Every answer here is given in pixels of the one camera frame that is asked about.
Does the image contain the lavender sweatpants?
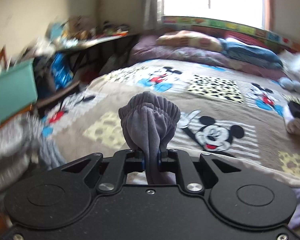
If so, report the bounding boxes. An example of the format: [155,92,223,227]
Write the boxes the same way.
[119,92,300,229]

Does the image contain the grey folded clothes stack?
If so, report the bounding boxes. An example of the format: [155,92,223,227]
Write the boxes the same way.
[0,114,66,192]

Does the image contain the Mickey Mouse fleece blanket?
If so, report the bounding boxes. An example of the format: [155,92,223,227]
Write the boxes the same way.
[43,59,300,187]

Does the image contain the blue plastic bag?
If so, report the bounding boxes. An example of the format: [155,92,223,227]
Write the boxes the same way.
[51,53,73,90]

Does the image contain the dark side desk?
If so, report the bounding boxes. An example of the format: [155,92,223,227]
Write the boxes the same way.
[33,34,139,81]

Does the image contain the purple quilt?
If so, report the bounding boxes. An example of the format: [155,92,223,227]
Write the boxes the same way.
[128,35,286,80]

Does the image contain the white folded garment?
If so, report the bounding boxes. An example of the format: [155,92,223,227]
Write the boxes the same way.
[282,105,300,136]

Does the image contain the yellow patterned pillow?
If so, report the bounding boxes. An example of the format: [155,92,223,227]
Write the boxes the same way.
[156,30,223,53]

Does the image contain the black folded garment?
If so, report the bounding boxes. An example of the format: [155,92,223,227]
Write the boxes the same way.
[288,101,300,119]

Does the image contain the teal plastic storage bin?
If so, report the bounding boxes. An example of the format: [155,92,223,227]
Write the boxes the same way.
[0,59,38,124]

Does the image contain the light blue plush toy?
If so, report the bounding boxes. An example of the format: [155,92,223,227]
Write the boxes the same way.
[278,77,300,94]

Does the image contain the colourful alphabet play mat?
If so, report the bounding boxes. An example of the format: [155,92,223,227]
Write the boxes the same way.
[161,16,300,53]

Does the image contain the grey curtain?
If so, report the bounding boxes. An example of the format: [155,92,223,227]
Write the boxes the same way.
[142,0,164,31]

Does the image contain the white cream bedding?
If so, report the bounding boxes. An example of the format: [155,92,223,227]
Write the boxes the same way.
[279,50,300,82]

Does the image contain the brown right curtain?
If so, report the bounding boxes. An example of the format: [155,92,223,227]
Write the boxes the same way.
[263,0,275,31]

